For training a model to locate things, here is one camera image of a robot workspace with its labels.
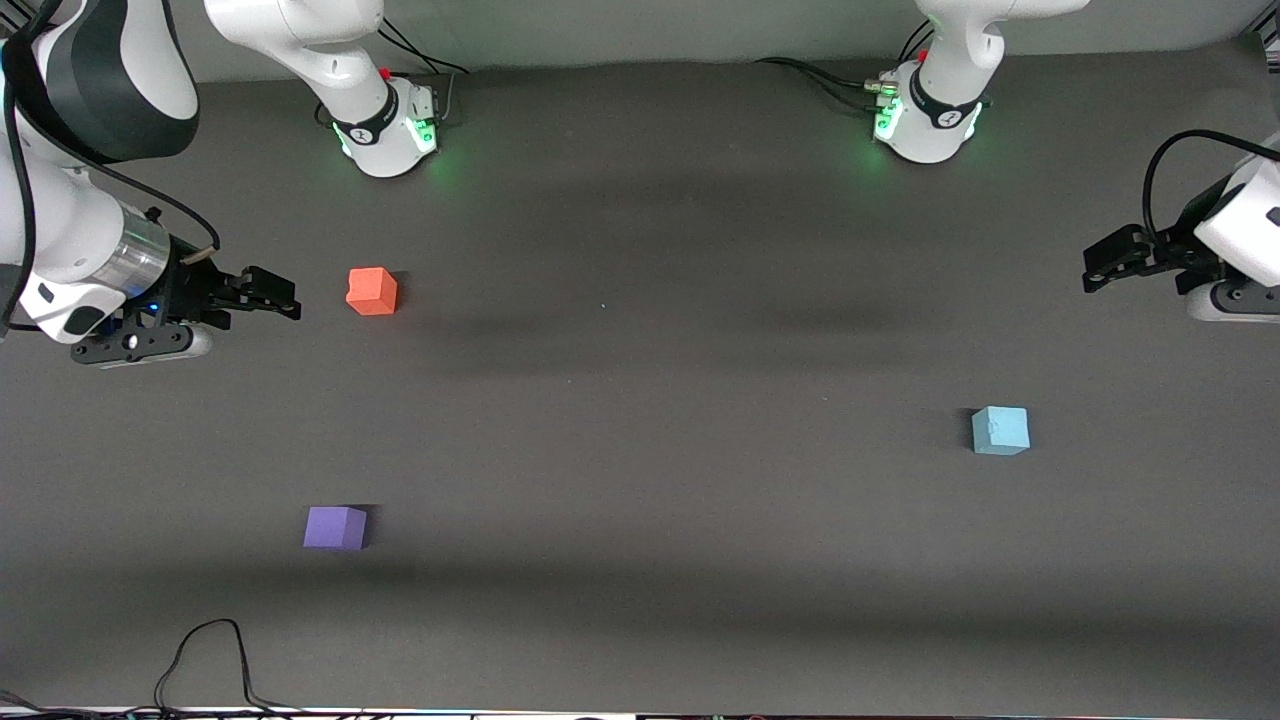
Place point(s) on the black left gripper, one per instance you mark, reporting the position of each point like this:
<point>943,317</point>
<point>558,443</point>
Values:
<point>1172,253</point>

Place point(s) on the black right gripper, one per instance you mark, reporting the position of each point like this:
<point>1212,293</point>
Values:
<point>192,288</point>

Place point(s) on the light blue foam block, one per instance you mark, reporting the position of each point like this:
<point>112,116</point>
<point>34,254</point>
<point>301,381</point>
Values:
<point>1000,430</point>

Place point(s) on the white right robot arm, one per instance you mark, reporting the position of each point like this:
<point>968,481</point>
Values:
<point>90,60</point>

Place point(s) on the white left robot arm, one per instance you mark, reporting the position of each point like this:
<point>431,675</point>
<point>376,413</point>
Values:
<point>940,60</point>

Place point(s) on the orange foam block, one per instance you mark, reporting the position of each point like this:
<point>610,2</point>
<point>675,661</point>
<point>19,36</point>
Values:
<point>372,291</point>

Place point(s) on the purple foam block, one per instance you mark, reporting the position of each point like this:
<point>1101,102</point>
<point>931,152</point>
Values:
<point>336,527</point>

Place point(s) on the beige tape tag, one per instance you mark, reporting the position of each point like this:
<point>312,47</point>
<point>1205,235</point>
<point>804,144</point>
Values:
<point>200,257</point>

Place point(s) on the aluminium frame post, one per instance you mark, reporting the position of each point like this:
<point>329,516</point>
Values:
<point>1268,38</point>

